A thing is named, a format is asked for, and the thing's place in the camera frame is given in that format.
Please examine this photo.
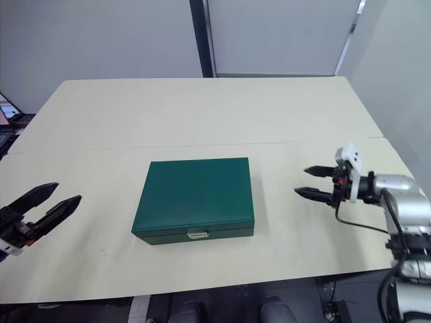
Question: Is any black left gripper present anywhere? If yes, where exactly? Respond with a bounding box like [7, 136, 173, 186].
[0, 182, 83, 250]

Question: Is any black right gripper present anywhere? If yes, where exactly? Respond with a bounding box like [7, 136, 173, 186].
[294, 160, 353, 210]

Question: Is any green jewelry box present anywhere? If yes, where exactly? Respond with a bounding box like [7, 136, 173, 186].
[130, 157, 255, 247]

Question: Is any silver box clasp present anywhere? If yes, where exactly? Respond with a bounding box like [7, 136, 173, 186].
[187, 228, 209, 241]

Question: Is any black equipment clutter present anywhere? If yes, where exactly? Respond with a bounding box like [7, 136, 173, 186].
[0, 90, 35, 159]

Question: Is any dark rounded shape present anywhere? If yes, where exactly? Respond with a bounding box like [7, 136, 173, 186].
[257, 295, 294, 323]

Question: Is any silver vertical metal strip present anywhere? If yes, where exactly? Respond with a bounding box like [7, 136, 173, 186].
[333, 0, 362, 77]

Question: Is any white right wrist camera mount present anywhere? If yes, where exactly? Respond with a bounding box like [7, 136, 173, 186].
[333, 142, 364, 205]

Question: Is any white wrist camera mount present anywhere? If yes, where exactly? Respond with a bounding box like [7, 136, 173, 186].
[333, 142, 364, 205]
[0, 238, 25, 260]

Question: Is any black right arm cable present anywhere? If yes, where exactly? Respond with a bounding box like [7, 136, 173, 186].
[334, 188, 410, 319]

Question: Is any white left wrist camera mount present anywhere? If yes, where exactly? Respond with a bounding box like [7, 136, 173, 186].
[0, 238, 25, 260]

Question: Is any black table frame leg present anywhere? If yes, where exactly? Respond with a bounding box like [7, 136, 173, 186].
[315, 278, 358, 323]

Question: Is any dark vertical partition post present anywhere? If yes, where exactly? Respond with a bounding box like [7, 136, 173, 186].
[189, 0, 218, 79]

